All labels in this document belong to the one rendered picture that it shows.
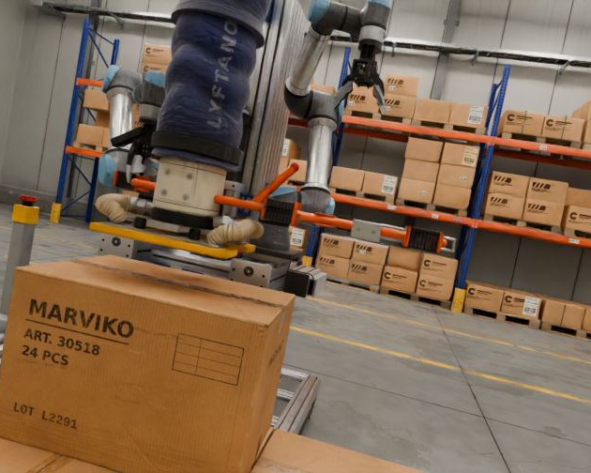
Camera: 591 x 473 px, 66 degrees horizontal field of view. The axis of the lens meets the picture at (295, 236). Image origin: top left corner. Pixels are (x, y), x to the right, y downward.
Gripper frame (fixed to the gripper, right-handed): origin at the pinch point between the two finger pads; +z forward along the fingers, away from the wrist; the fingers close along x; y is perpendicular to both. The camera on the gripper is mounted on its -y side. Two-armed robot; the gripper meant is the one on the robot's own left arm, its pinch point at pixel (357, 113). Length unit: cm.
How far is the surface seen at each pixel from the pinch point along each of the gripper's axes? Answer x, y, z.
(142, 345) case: -30, 53, 68
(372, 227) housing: 12.9, 31.9, 33.6
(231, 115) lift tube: -25.8, 36.3, 13.3
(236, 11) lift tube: -27.3, 40.3, -9.9
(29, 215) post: -126, -15, 56
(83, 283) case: -46, 54, 58
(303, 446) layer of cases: 5, 18, 98
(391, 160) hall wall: -18, -808, -103
